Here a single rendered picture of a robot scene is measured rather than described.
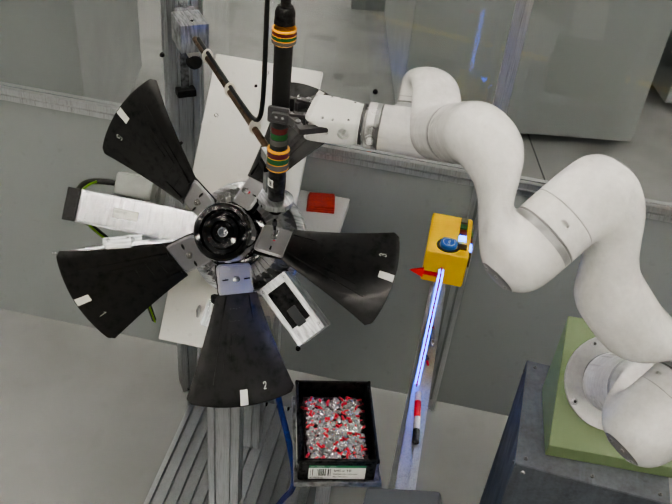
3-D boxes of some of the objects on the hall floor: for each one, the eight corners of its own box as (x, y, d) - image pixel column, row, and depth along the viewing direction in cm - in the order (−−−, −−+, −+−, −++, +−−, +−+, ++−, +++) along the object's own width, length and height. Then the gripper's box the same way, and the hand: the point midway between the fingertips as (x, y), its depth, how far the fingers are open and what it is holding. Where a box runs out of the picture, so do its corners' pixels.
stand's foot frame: (197, 402, 285) (196, 386, 280) (325, 430, 280) (327, 415, 275) (126, 560, 237) (124, 545, 232) (279, 598, 232) (281, 583, 227)
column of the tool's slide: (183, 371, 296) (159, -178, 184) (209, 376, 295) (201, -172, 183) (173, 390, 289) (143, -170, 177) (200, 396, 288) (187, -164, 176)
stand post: (235, 448, 271) (240, 152, 200) (261, 454, 270) (275, 159, 199) (231, 459, 268) (234, 161, 196) (257, 465, 267) (270, 168, 195)
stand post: (213, 506, 253) (211, 285, 197) (241, 512, 252) (246, 292, 196) (208, 518, 250) (204, 297, 193) (237, 525, 249) (241, 304, 192)
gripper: (378, 86, 152) (283, 69, 154) (363, 128, 139) (259, 110, 141) (373, 121, 156) (281, 105, 158) (358, 166, 143) (258, 147, 145)
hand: (281, 109), depth 149 cm, fingers closed on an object, 4 cm apart
